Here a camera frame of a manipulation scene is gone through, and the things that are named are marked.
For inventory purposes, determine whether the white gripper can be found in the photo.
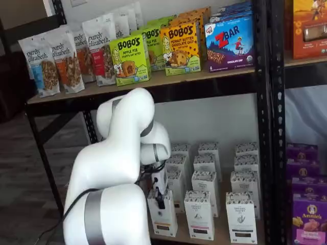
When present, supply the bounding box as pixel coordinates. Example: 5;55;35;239
151;169;169;209

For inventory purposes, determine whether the white box yellow strip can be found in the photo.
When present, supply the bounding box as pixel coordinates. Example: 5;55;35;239
165;154;189;177
171;142;191;159
147;188;178;237
167;169;185;213

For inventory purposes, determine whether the white box pink strip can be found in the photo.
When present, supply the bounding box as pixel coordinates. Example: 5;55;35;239
193;154;222;175
183;189;216;241
198;142;220;158
191;169;221;218

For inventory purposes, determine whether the white box dark strip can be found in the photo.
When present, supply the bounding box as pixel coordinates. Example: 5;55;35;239
233;153;260;175
235;142;259;157
230;170;261;221
225;191;256;244

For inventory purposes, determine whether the green Bobo's apple pie box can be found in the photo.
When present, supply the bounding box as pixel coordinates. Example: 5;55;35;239
153;15;177;29
138;23;165;72
109;30;152;87

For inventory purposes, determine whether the purple Annie's box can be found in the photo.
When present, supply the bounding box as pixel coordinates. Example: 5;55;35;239
286;159;321;180
291;176;327;198
292;193;327;245
286;142;319;164

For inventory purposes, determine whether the orange Bobo's peanut butter box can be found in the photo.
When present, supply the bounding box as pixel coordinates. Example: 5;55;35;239
176;11;205;29
159;21;203;77
178;6;212;19

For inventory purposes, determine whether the blue purple Zbar box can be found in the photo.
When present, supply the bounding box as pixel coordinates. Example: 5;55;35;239
209;1;254;24
204;16;256;73

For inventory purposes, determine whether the orange snack box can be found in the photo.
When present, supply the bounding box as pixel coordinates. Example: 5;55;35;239
292;0;327;60

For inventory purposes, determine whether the black metal shelving rack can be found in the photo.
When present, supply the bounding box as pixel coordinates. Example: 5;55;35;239
270;0;327;245
24;0;273;245

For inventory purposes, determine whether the red label granola bag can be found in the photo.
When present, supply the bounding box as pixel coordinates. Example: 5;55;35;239
81;13;117;86

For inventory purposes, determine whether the orange label granola bag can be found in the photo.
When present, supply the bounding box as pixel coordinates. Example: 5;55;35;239
51;33;86;94
72;25;97;84

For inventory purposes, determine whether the white plastic sheet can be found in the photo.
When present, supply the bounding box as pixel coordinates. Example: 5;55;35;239
284;85;327;149

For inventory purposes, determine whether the blue label granola bag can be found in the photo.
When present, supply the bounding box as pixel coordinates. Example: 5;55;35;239
17;35;62;99

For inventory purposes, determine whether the white granola bag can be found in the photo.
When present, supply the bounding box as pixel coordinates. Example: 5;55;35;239
112;7;136;39
130;1;144;29

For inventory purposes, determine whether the dark furniture piece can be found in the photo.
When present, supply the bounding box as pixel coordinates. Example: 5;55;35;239
0;50;37;124

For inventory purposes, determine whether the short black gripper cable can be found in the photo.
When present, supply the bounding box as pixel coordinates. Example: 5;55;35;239
135;163;167;185

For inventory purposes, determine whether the long black robot cable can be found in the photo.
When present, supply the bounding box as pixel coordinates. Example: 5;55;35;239
63;188;101;226

